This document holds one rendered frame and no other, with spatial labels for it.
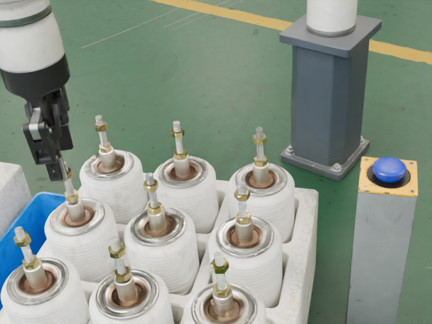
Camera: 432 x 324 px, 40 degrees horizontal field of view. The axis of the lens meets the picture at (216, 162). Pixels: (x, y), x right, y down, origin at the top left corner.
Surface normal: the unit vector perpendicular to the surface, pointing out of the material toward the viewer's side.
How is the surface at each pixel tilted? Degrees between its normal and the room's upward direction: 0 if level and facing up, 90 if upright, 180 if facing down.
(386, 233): 90
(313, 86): 90
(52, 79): 90
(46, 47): 90
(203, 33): 0
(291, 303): 0
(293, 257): 0
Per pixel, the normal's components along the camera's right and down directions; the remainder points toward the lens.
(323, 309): -0.07, -0.80
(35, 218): 0.95, 0.09
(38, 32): 0.69, 0.26
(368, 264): -0.24, 0.60
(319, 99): -0.59, 0.52
